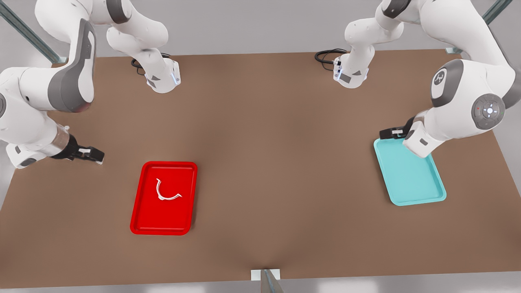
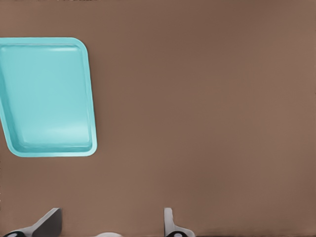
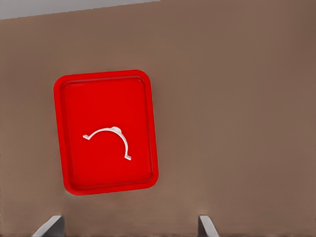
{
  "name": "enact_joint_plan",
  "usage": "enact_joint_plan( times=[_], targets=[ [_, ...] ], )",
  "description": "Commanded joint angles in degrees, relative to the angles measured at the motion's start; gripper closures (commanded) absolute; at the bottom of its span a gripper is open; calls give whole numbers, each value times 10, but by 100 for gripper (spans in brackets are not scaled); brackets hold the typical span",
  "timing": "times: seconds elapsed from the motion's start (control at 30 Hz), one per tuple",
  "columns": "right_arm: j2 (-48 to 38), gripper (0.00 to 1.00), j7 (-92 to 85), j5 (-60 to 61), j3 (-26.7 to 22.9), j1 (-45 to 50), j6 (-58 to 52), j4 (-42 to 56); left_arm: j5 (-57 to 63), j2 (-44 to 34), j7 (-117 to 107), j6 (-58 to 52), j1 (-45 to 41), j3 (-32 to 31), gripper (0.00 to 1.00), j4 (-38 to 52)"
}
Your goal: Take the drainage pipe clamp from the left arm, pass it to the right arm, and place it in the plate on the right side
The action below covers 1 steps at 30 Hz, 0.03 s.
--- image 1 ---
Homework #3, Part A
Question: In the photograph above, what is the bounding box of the white drainage pipe clamp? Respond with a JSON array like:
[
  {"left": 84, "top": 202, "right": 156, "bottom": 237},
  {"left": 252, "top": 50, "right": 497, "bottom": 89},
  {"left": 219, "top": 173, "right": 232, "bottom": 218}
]
[{"left": 156, "top": 178, "right": 183, "bottom": 201}]

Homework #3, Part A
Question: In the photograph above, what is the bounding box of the teal rectangular tray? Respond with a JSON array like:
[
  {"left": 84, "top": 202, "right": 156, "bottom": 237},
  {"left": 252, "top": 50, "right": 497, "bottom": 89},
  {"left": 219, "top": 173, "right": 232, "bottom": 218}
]
[{"left": 373, "top": 137, "right": 447, "bottom": 206}]

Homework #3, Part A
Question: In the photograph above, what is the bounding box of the red rectangular tray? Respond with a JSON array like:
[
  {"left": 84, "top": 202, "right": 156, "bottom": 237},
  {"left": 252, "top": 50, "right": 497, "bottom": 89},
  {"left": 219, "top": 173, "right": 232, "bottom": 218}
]
[{"left": 130, "top": 161, "right": 198, "bottom": 236}]

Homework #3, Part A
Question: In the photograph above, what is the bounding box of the black cable loop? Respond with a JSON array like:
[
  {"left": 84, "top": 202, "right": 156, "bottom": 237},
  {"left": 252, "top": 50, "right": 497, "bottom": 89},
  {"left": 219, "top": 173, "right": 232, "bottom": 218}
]
[
  {"left": 315, "top": 48, "right": 349, "bottom": 72},
  {"left": 131, "top": 53, "right": 171, "bottom": 76}
]

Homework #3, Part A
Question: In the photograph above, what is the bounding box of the silver frame post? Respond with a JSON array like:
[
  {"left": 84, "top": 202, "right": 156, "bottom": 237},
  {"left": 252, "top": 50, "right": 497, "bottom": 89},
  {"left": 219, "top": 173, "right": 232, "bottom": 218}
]
[
  {"left": 0, "top": 2, "right": 68, "bottom": 64},
  {"left": 251, "top": 269, "right": 285, "bottom": 293},
  {"left": 445, "top": 0, "right": 513, "bottom": 55}
]

